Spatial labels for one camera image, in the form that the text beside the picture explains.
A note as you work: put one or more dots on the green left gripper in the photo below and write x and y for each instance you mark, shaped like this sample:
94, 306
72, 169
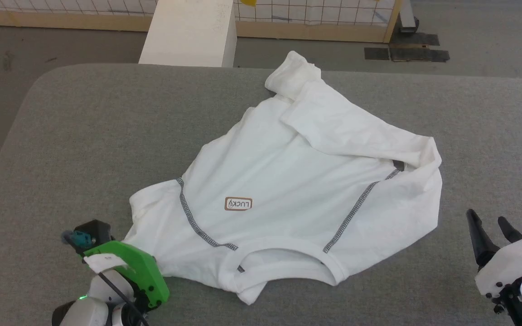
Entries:
145, 271

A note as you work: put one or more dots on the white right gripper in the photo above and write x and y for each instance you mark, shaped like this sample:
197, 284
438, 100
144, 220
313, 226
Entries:
510, 262

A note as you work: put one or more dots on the white shirt with grey stitching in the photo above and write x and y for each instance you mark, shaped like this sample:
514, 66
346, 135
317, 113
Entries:
288, 172

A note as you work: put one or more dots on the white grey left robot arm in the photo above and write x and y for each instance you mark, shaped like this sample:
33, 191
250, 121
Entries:
89, 312

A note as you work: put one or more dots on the white paper label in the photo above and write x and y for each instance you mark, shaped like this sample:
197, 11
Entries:
104, 263

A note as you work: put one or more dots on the grey fabric sofa cushion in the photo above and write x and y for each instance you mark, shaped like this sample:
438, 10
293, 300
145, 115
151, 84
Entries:
107, 136

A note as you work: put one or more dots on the black floor tape patch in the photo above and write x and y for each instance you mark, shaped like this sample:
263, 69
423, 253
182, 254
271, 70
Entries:
415, 39
419, 55
376, 53

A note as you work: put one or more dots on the white rectangular block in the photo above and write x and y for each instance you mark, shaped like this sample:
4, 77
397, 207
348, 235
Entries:
188, 31

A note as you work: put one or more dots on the lemon print grid partition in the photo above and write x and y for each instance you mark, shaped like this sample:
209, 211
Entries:
311, 11

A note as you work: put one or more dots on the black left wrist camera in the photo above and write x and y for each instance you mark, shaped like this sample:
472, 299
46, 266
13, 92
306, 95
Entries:
95, 231

